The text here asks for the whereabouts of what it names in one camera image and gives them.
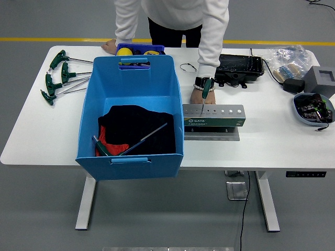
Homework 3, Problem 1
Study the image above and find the light blue dish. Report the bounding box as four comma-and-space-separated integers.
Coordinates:
292, 93, 335, 127

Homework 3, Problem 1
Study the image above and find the person's right hand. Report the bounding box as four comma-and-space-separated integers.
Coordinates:
101, 38, 118, 55

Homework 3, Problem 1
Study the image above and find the thin wire ring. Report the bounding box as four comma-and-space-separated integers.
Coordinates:
179, 63, 198, 74

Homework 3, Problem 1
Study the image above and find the black cloth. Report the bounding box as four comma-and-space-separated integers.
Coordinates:
97, 105, 176, 155

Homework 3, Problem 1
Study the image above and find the green grey wrench holder rack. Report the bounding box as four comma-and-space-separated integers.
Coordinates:
182, 104, 247, 142

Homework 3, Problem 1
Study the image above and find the white table leg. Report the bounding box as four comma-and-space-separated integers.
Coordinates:
255, 171, 281, 233
75, 175, 97, 231

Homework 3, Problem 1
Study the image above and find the person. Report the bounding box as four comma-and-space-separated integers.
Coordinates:
101, 0, 230, 105

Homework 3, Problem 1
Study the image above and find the black power adapter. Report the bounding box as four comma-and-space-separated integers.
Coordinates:
283, 78, 306, 94

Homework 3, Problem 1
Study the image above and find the orange cloth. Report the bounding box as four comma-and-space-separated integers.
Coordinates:
95, 125, 130, 157

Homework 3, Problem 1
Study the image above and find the clear plastic bag of parts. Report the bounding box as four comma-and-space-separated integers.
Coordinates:
266, 44, 315, 81

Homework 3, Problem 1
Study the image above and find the dark electronic parts pile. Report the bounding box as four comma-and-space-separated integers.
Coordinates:
297, 93, 333, 123

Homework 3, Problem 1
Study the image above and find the yellow ball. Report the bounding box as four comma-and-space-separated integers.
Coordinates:
117, 47, 134, 65

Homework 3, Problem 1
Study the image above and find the white bead bracelet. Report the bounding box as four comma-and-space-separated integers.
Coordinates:
193, 83, 215, 92

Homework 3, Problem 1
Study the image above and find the small green T-handle hex wrench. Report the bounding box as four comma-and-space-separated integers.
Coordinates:
200, 76, 213, 114

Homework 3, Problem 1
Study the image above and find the small dark blue bin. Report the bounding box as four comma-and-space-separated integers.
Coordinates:
115, 43, 166, 70

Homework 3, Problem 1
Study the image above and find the black wrist watch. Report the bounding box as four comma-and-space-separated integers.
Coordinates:
195, 76, 215, 88

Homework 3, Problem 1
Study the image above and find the black looped floor cable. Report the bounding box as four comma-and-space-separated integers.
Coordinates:
305, 0, 335, 13

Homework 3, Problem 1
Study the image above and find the square metal floor plate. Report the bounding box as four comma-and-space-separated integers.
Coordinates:
226, 181, 249, 201

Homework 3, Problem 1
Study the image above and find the black rectangular tray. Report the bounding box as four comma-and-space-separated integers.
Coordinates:
215, 54, 265, 89

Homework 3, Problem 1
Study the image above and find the taped resistor strip bundle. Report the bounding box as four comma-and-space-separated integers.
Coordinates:
273, 64, 306, 82

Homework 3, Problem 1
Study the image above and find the grey foam block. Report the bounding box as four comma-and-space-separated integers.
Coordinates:
303, 65, 335, 99

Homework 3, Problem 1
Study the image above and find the black table control panel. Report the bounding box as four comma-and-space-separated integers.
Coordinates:
285, 171, 327, 178

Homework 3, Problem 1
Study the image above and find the large green T-handle hex wrench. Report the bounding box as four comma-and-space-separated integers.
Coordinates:
91, 122, 169, 157

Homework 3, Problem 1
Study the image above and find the black adapter cord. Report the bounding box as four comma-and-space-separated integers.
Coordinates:
250, 48, 285, 86

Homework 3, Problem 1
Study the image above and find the large blue plastic storage box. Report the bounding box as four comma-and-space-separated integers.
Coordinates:
75, 54, 185, 181

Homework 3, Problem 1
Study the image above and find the person's left hand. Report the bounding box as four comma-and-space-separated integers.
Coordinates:
189, 87, 216, 105

